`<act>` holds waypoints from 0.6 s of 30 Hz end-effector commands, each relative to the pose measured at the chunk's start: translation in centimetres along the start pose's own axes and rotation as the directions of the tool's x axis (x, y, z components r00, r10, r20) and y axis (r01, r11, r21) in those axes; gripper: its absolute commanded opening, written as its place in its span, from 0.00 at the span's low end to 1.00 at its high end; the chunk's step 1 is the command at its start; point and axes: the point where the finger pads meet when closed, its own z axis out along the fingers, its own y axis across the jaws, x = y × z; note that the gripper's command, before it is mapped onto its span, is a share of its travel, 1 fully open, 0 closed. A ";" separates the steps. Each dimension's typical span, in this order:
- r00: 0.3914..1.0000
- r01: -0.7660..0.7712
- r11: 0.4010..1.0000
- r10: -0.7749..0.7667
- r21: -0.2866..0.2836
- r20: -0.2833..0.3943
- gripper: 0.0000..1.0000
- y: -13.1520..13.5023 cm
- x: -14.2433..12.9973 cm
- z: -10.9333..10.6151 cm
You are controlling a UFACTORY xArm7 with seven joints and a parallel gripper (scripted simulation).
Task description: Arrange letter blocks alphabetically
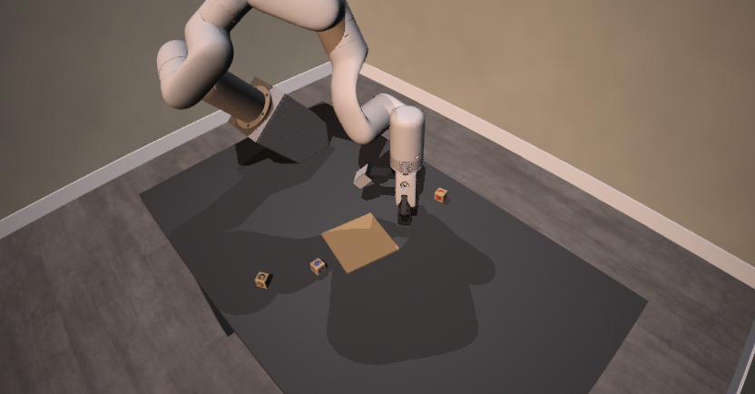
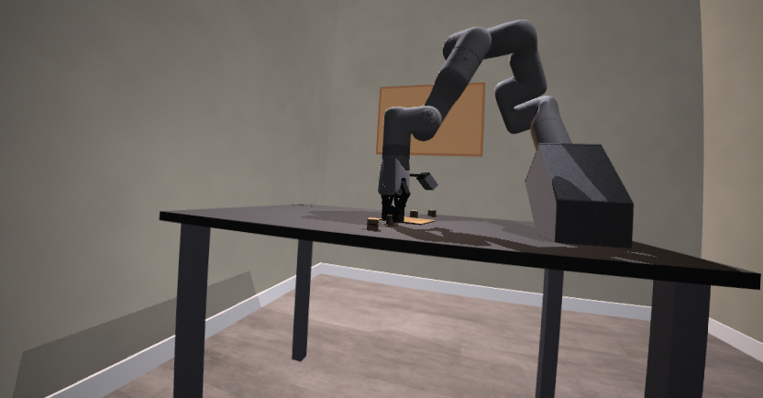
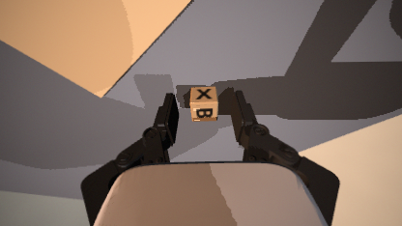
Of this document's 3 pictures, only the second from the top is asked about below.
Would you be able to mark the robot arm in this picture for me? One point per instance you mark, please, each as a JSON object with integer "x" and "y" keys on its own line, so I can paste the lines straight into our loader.
{"x": 469, "y": 47}

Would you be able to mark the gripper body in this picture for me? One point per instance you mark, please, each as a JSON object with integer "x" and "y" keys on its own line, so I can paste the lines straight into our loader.
{"x": 393, "y": 169}

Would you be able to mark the orange flat mat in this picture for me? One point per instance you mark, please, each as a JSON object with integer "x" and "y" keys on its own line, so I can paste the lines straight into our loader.
{"x": 415, "y": 221}

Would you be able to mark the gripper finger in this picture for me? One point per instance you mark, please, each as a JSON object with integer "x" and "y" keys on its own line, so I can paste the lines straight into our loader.
{"x": 387, "y": 207}
{"x": 398, "y": 210}

